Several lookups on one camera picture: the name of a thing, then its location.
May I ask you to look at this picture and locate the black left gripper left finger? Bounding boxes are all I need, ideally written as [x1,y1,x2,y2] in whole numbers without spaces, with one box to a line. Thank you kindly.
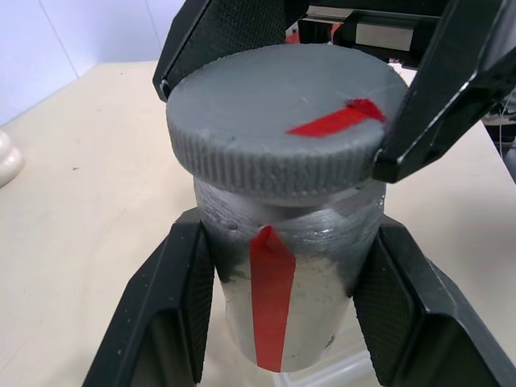
[82,209,215,387]

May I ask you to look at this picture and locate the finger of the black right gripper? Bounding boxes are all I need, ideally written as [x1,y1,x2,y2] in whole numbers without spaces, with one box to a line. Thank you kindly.
[370,0,516,183]
[152,0,292,102]

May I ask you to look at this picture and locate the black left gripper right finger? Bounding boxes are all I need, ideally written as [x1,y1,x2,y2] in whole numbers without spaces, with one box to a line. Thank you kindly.
[348,223,516,387]

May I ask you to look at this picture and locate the grey ridged screw cap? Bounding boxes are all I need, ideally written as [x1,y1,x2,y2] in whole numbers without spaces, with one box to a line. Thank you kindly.
[165,44,409,203]

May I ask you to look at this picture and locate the grey bottle with red stripe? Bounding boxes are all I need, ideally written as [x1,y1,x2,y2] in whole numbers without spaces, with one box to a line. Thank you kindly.
[193,176,385,372]

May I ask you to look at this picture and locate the clear plastic container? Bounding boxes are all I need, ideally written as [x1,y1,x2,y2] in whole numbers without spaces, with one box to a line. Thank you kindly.
[273,342,377,387]

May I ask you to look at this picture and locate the green fern in white pot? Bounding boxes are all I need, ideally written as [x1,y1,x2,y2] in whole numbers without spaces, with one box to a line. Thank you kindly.
[0,130,24,191]

